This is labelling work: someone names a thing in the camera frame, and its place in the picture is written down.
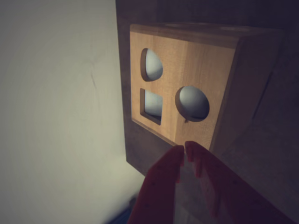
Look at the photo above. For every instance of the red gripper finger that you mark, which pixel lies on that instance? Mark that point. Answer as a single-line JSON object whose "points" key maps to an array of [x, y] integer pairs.
{"points": [[229, 193], [158, 186]]}

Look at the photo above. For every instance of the wooden shape sorter box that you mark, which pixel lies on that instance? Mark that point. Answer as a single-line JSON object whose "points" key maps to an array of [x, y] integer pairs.
{"points": [[187, 70]]}

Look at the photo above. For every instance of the blue clamp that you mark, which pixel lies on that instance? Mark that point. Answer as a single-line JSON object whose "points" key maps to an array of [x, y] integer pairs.
{"points": [[126, 214]]}

